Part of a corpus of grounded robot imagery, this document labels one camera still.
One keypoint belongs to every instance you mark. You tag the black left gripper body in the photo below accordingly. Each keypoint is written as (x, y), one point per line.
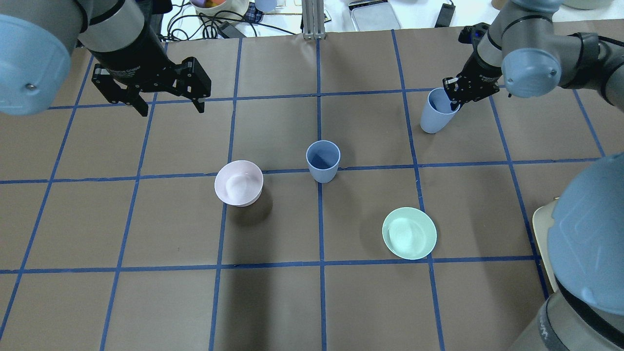
(130, 62)

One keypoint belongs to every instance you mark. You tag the cream tray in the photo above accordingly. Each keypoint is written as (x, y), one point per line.
(542, 221)

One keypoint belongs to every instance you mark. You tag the mint green bowl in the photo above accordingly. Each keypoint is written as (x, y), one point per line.
(409, 233)

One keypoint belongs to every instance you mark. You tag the pink bowl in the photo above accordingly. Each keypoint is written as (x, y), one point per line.
(239, 183)

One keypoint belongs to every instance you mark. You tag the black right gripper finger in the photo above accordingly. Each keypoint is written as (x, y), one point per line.
(451, 88)
(456, 103)

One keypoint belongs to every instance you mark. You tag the darker blue cup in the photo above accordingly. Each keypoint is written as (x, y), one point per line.
(323, 158)

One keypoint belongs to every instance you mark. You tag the bowl with foam blocks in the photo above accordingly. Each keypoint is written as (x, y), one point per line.
(231, 9)

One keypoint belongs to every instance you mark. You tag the light blue cup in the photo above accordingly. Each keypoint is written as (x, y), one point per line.
(436, 112)

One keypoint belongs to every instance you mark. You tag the aluminium frame post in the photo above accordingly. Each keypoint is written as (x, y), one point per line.
(313, 19)

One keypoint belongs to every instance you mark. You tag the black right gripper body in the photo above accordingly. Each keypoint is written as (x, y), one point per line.
(480, 72)

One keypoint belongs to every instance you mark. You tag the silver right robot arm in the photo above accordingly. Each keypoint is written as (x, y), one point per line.
(580, 235)

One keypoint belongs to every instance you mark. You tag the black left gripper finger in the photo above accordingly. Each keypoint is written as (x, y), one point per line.
(133, 99)
(197, 91)

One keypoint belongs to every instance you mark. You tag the black power adapter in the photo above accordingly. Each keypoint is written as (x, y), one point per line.
(445, 15)

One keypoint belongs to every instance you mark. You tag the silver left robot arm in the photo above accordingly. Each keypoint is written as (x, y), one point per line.
(39, 36)

